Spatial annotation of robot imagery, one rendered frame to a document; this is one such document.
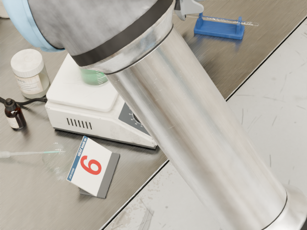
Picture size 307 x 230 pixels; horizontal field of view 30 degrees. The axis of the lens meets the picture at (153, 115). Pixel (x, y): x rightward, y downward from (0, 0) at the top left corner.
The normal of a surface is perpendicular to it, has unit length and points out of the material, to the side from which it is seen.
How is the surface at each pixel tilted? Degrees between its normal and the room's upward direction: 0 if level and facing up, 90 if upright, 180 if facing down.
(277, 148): 0
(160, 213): 0
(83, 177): 40
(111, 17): 61
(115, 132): 90
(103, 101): 0
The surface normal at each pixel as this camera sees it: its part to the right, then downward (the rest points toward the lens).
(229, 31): -0.07, -0.62
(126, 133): -0.29, 0.76
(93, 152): 0.57, -0.39
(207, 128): 0.35, 0.18
